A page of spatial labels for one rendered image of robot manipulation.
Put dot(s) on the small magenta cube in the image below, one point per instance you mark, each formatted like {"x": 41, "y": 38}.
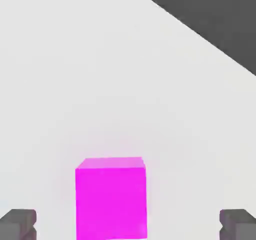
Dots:
{"x": 111, "y": 202}

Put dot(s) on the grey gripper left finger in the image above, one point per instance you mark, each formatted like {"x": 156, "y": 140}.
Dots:
{"x": 17, "y": 226}

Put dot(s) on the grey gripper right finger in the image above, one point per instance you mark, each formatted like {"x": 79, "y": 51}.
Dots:
{"x": 239, "y": 226}

